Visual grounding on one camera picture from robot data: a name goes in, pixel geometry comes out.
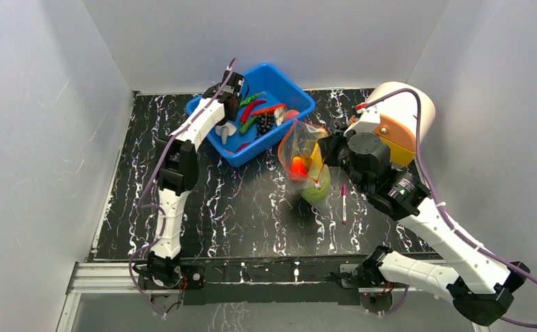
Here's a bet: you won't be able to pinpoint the yellow toy mango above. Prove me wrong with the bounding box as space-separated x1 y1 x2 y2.
308 143 323 178

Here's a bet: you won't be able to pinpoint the white toy mushroom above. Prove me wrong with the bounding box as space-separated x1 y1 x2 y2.
215 122 238 145

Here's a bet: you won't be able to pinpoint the clear zip top bag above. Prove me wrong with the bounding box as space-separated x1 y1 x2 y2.
278 120 331 209

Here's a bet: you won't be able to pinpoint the green toy cabbage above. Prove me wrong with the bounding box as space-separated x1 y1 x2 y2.
301 176 330 205

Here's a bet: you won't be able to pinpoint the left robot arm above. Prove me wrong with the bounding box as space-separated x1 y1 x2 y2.
130 66 244 288

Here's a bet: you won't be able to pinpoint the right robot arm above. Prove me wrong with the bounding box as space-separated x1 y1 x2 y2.
318 131 526 326

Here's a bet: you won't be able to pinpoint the green toy bean pod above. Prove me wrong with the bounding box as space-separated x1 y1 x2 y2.
239 92 265 108

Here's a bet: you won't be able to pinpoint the green toy cucumber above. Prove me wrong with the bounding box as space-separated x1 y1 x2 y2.
239 116 258 136

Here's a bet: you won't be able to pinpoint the pink marker pen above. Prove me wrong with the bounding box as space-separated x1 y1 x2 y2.
341 184 347 225

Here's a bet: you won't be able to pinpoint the blue plastic bin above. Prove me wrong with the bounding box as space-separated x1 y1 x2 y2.
185 64 315 167

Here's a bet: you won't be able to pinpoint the dark toy grapes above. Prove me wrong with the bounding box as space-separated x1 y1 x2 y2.
255 113 275 137

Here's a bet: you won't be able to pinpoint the purple toy sweet potato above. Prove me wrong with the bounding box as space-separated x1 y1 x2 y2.
236 142 250 152

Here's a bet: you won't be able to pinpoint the white toy garlic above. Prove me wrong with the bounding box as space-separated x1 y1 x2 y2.
273 107 287 127

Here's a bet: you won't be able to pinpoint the pink toy peach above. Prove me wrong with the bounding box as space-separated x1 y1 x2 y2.
283 109 299 122

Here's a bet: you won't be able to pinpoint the round drawer box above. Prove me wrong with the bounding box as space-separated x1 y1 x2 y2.
348 82 435 167

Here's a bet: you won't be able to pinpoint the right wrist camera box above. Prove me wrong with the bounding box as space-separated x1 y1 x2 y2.
343 104 381 137

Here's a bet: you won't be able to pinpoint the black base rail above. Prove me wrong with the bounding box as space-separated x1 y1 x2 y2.
66 254 434 308

